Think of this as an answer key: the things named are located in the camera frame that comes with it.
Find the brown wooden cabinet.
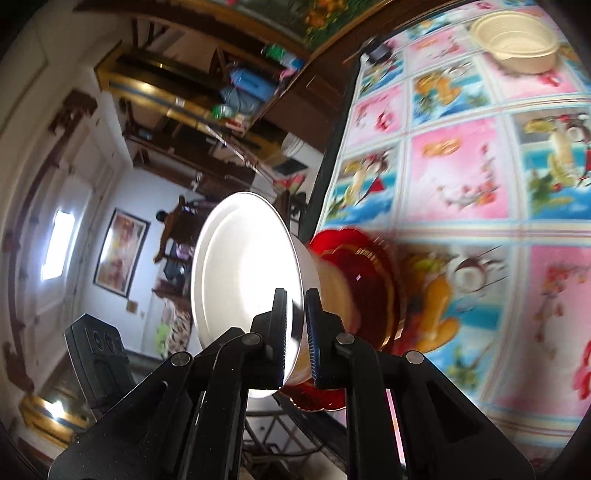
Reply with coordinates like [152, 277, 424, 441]
[203, 28, 365, 153]

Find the gold framed doorway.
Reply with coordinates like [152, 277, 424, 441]
[95, 46, 259, 153]

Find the beige plastic bowl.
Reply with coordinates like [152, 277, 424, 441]
[470, 11, 560, 75]

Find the dark wooden chair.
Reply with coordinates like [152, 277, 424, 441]
[152, 194, 218, 287]

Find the green white bottle pack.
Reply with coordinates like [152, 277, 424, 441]
[263, 44, 301, 70]

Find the patterned sofa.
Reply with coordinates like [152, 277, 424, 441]
[152, 295, 194, 361]

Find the stack of red scalloped plates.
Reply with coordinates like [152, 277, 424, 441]
[281, 228, 407, 411]

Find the framed wall painting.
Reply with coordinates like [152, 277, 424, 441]
[93, 208, 151, 297]

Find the white plastic bucket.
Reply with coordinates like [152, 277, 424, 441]
[280, 133, 306, 161]

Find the small black round device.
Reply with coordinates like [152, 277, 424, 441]
[365, 37, 394, 64]

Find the fruit printed tablecloth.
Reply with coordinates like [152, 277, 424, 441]
[318, 0, 591, 467]

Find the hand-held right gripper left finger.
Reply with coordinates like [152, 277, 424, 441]
[48, 288, 291, 480]

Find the artificial flower glass display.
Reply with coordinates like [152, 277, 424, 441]
[226, 0, 444, 49]

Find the ceiling light panel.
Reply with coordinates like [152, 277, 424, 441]
[41, 209, 77, 281]

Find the blue thermos flask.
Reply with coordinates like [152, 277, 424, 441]
[229, 68, 271, 100]

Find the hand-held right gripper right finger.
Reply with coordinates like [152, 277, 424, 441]
[304, 287, 536, 480]

